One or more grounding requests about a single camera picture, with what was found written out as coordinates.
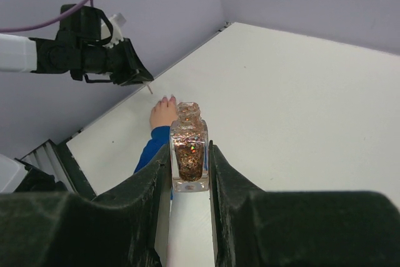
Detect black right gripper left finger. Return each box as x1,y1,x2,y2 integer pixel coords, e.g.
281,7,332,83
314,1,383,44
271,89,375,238
1,146,171,266

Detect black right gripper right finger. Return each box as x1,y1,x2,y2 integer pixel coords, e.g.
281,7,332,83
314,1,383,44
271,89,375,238
208,144,399,266

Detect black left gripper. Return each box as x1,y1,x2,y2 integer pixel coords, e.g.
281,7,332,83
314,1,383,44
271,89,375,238
109,38,154,86

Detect glitter nail polish bottle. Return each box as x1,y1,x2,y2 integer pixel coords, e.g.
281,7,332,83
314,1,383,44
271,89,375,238
169,102,209,193

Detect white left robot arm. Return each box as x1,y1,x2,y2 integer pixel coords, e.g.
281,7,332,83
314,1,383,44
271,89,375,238
1,6,154,86

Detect mannequin hand painted nails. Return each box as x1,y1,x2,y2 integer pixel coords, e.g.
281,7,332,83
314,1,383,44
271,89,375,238
149,95,177,129

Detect blue white red sleeve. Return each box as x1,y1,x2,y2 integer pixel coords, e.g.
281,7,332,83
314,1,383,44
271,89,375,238
133,124,173,201

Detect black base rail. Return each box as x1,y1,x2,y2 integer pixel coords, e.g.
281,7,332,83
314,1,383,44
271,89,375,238
55,140,96,201

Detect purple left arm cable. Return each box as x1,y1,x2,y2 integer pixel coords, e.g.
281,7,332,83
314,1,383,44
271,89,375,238
0,0,104,33

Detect aluminium extrusion bracket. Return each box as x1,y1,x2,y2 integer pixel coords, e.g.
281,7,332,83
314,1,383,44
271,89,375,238
21,141,64,181

